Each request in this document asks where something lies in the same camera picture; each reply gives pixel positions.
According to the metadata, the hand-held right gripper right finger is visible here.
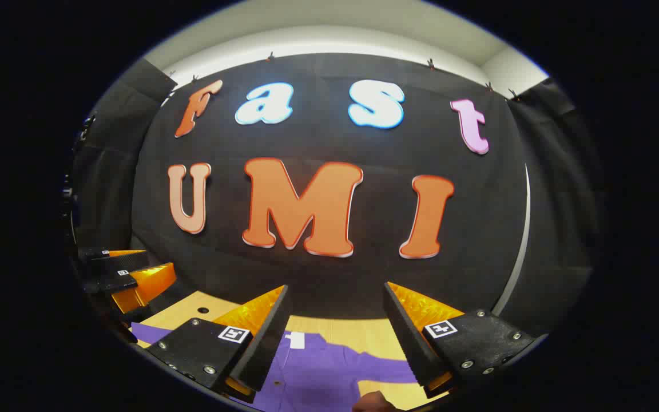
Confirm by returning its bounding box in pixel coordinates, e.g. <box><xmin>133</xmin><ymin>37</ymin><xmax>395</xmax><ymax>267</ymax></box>
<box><xmin>383</xmin><ymin>281</ymin><xmax>537</xmax><ymax>399</ymax></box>

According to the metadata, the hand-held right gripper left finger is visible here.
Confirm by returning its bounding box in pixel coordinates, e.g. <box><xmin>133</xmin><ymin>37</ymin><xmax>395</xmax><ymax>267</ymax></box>
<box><xmin>145</xmin><ymin>284</ymin><xmax>293</xmax><ymax>404</ymax></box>

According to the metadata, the purple short-sleeved shirt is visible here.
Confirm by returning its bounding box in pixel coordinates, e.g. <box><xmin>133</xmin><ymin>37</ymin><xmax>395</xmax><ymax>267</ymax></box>
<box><xmin>130</xmin><ymin>322</ymin><xmax>422</xmax><ymax>411</ymax></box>

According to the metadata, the black backdrop cloth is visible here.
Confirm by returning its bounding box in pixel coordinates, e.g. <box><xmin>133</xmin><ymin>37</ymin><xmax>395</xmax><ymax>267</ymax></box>
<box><xmin>69</xmin><ymin>53</ymin><xmax>599</xmax><ymax>339</ymax></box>

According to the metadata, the white vertical pole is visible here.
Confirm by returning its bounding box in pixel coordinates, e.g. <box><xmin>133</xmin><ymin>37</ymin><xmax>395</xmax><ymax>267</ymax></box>
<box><xmin>493</xmin><ymin>163</ymin><xmax>532</xmax><ymax>316</ymax></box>

